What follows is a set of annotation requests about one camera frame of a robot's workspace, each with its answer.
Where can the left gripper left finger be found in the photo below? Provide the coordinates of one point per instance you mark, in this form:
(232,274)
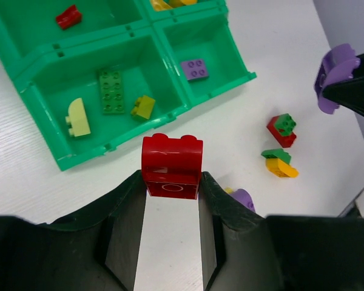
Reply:
(93,248)

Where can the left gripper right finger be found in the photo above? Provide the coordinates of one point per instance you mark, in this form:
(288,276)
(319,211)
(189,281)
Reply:
(240,250)

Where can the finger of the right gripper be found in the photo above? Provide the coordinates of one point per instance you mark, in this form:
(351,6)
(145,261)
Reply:
(350,93)

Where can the purple half-round lego brick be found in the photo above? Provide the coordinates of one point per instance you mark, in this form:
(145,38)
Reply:
(336,66)

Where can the purple flower lego brick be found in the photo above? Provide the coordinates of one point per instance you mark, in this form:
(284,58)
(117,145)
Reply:
(243,197)

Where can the red square lego brick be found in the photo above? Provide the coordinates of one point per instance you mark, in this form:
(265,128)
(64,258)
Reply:
(284,141)

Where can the red arch lego brick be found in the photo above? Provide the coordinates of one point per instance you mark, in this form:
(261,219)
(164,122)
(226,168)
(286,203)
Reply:
(171,167)

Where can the light green lego brick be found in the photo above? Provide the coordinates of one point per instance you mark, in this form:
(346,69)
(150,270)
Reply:
(77,119)

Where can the lime square lego brick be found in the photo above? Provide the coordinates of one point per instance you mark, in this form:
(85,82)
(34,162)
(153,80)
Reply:
(143,108)

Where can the purple curved lego brick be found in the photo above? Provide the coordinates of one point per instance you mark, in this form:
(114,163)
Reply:
(194,69)

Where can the green lego plate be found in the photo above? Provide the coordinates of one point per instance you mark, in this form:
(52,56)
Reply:
(111,91)

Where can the orange lego brick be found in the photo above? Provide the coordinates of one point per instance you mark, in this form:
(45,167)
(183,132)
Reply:
(181,3)

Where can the yellow lego plate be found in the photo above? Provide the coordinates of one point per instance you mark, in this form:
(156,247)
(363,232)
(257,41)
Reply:
(160,5)

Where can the small red curved lego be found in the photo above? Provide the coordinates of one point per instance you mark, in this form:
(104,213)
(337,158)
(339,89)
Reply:
(70,17)

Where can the pale yellow lego brick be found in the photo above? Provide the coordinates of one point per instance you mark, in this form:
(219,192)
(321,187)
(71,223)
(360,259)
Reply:
(228,190)

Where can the green square lego brick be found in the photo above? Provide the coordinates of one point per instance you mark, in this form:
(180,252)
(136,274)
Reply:
(285,124)

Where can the yellow curved lego brick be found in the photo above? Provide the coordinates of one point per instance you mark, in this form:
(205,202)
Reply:
(280,168)

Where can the dark green lego piece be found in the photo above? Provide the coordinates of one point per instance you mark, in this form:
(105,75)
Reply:
(277,153)

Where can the green four-compartment bin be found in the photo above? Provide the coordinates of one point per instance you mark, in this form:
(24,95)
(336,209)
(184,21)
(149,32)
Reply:
(95,74)

